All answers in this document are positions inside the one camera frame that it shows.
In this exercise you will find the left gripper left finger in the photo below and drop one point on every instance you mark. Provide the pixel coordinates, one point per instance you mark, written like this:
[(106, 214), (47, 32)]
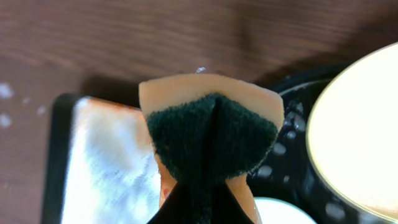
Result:
[(177, 208)]

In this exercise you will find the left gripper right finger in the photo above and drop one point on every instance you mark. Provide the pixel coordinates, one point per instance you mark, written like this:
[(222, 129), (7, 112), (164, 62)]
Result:
[(226, 208)]

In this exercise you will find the yellow green scrub sponge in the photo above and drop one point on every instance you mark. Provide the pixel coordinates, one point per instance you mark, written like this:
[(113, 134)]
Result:
[(208, 129)]

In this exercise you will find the yellow plate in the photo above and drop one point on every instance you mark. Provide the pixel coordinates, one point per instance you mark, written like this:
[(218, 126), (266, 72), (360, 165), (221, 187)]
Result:
[(352, 135)]

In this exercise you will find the light blue plate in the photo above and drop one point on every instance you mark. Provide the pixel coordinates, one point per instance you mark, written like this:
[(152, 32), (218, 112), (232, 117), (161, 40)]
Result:
[(275, 211)]

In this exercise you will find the round black tray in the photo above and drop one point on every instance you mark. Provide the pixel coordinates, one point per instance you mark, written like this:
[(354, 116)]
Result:
[(287, 174)]

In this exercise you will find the rectangular soapy water tray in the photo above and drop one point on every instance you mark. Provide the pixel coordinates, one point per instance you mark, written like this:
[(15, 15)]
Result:
[(100, 165)]

